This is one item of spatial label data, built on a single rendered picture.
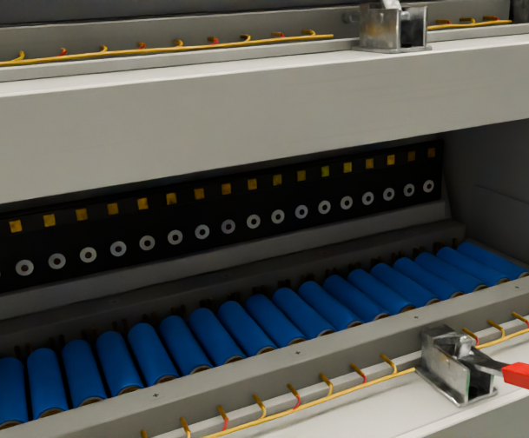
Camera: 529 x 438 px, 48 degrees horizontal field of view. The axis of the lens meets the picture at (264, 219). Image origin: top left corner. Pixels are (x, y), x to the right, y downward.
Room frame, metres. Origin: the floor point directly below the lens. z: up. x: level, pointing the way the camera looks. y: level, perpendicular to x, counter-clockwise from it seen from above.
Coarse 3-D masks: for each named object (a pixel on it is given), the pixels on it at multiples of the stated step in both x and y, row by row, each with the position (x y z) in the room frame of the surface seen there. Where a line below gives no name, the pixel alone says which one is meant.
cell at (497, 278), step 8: (448, 248) 0.47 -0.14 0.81; (440, 256) 0.47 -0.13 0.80; (448, 256) 0.46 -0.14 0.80; (456, 256) 0.45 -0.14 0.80; (464, 256) 0.45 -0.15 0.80; (456, 264) 0.45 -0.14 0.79; (464, 264) 0.44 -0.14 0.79; (472, 264) 0.44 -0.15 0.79; (480, 264) 0.44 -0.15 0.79; (472, 272) 0.44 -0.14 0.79; (480, 272) 0.43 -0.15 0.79; (488, 272) 0.43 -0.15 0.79; (496, 272) 0.42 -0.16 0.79; (480, 280) 0.43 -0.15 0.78; (488, 280) 0.42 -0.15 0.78; (496, 280) 0.42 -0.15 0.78
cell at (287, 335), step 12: (252, 300) 0.41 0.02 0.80; (264, 300) 0.40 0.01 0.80; (252, 312) 0.40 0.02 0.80; (264, 312) 0.39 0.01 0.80; (276, 312) 0.39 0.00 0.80; (264, 324) 0.38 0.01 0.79; (276, 324) 0.37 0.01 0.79; (288, 324) 0.37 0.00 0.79; (276, 336) 0.37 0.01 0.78; (288, 336) 0.36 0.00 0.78; (300, 336) 0.36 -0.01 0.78
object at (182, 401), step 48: (528, 288) 0.39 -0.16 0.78; (336, 336) 0.35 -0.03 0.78; (384, 336) 0.35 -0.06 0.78; (192, 384) 0.31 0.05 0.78; (240, 384) 0.31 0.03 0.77; (288, 384) 0.33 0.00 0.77; (0, 432) 0.28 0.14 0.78; (48, 432) 0.28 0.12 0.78; (96, 432) 0.29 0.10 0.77; (144, 432) 0.30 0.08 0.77
